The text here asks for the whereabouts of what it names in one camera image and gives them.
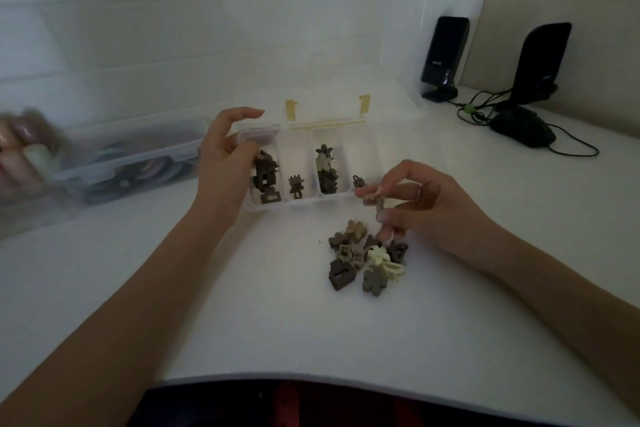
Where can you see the black computer mouse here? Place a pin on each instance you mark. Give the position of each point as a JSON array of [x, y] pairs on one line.
[[525, 127]]

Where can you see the pastel hair accessories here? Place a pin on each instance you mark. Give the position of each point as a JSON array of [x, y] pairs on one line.
[[25, 146]]

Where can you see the person's left forearm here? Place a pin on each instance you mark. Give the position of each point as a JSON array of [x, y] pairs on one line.
[[130, 311]]

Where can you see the small brown bear hair clip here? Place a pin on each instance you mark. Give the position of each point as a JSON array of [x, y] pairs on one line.
[[296, 186]]

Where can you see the dark red plaid clothing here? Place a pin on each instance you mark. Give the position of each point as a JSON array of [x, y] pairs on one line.
[[350, 404]]

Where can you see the clear compartment box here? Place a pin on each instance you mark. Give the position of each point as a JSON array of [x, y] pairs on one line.
[[310, 161]]

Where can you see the person's right forearm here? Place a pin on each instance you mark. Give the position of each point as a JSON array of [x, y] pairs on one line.
[[555, 296]]

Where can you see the person's right thumb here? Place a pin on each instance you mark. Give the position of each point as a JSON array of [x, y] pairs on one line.
[[397, 218]]

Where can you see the person's left hand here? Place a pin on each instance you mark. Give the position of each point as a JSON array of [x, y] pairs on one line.
[[217, 166]]

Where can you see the cream flower hair clip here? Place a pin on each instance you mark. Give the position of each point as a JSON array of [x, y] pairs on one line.
[[324, 162]]

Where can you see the tiny grey hair clip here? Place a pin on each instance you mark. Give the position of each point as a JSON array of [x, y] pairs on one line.
[[357, 181]]

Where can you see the brown flower hair clip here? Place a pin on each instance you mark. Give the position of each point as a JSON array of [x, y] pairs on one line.
[[325, 149], [328, 182]]

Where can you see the bundle of colourful hair bands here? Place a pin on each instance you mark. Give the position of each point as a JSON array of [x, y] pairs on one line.
[[145, 171]]

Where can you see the clear plastic storage box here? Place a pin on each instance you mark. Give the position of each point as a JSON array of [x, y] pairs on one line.
[[135, 156]]

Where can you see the person's right hand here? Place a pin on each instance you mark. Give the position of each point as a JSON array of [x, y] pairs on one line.
[[445, 216]]

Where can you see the pile of mixed hair claws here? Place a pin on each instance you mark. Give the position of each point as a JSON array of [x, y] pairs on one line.
[[367, 261]]

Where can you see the yellow box latch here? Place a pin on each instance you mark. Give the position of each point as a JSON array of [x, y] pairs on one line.
[[364, 104], [291, 109]]

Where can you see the small beige hair clip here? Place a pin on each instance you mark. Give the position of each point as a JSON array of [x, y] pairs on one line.
[[371, 199]]

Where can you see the black desktop speaker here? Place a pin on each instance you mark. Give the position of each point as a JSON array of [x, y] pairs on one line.
[[444, 59], [540, 66]]

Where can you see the dark brown square hair clip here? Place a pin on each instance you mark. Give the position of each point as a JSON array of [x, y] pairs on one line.
[[270, 197], [265, 161], [263, 181]]

